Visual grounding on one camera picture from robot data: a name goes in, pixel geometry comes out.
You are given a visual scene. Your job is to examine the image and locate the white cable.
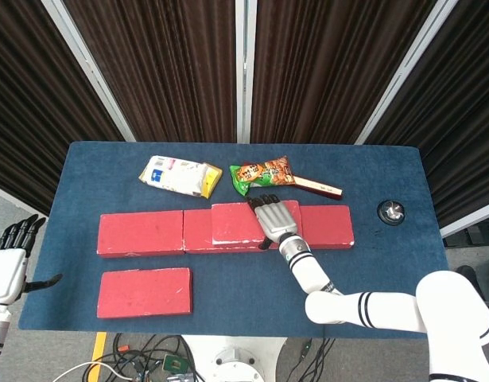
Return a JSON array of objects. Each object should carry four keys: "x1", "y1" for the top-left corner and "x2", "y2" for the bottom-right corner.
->
[{"x1": 49, "y1": 360, "x2": 128, "y2": 382}]

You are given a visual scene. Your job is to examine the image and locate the yellow floor tape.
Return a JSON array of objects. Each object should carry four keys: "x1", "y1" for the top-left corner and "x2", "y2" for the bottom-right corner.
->
[{"x1": 87, "y1": 332, "x2": 109, "y2": 382}]

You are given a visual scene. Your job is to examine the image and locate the red foam brick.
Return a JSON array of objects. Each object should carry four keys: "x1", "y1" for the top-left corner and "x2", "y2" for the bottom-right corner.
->
[
  {"x1": 210, "y1": 200, "x2": 303, "y2": 246},
  {"x1": 96, "y1": 209, "x2": 185, "y2": 258},
  {"x1": 95, "y1": 267, "x2": 194, "y2": 319},
  {"x1": 299, "y1": 205, "x2": 355, "y2": 251},
  {"x1": 182, "y1": 209, "x2": 281, "y2": 255}
]

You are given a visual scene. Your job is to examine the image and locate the white metal frame post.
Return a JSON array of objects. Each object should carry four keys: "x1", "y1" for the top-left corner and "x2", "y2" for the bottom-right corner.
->
[
  {"x1": 354, "y1": 0, "x2": 460, "y2": 145},
  {"x1": 40, "y1": 0, "x2": 137, "y2": 143},
  {"x1": 235, "y1": 0, "x2": 258, "y2": 144}
]

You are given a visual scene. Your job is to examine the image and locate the white frame bottom rail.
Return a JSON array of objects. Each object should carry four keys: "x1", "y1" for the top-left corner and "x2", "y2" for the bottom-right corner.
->
[
  {"x1": 440, "y1": 198, "x2": 489, "y2": 239},
  {"x1": 0, "y1": 182, "x2": 49, "y2": 222}
]

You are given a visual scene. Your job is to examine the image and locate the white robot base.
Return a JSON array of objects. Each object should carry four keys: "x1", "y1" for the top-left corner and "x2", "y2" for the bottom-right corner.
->
[{"x1": 180, "y1": 335, "x2": 288, "y2": 382}]

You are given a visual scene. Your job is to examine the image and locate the dark brown pleated curtain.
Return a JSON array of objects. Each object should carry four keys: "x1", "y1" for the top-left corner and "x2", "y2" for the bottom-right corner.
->
[
  {"x1": 250, "y1": 0, "x2": 438, "y2": 145},
  {"x1": 365, "y1": 0, "x2": 489, "y2": 230},
  {"x1": 0, "y1": 0, "x2": 126, "y2": 216},
  {"x1": 63, "y1": 0, "x2": 239, "y2": 143}
]

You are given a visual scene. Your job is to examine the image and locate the blue table cloth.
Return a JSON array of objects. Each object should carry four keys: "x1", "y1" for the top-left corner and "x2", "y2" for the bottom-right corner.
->
[{"x1": 17, "y1": 141, "x2": 468, "y2": 339}]

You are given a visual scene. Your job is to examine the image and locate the green circuit board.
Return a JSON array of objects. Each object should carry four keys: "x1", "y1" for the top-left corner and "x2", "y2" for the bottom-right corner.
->
[{"x1": 162, "y1": 353, "x2": 188, "y2": 375}]

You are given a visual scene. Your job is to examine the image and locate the white snack package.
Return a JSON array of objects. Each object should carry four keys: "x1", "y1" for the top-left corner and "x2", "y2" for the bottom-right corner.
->
[{"x1": 138, "y1": 154, "x2": 213, "y2": 198}]

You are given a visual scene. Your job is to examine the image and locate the red white flat box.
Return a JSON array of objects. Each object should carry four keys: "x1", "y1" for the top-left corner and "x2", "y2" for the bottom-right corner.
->
[{"x1": 293, "y1": 176, "x2": 343, "y2": 200}]

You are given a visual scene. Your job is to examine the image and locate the black cable tangle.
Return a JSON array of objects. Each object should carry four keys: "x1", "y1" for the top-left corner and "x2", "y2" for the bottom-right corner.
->
[{"x1": 100, "y1": 333, "x2": 200, "y2": 382}]

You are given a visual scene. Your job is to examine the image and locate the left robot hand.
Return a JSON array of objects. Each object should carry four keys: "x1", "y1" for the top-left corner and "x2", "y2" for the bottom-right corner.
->
[{"x1": 0, "y1": 213, "x2": 64, "y2": 306}]

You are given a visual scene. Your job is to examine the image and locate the black shoe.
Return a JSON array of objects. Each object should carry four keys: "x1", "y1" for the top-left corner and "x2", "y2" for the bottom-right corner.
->
[{"x1": 455, "y1": 265, "x2": 482, "y2": 291}]

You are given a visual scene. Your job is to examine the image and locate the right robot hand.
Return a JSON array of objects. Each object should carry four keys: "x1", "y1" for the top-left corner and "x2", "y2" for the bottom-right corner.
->
[{"x1": 246, "y1": 193, "x2": 300, "y2": 251}]

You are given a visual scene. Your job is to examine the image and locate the black cables with green plug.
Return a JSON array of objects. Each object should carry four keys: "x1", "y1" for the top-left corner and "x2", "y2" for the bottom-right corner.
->
[{"x1": 295, "y1": 337, "x2": 336, "y2": 382}]

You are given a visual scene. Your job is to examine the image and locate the small black round knob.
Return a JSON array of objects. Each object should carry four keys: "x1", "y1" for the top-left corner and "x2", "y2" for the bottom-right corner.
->
[{"x1": 377, "y1": 200, "x2": 407, "y2": 227}]

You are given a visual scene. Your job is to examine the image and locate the green orange snack bag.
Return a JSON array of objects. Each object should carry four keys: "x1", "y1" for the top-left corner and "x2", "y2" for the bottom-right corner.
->
[{"x1": 229, "y1": 154, "x2": 296, "y2": 197}]

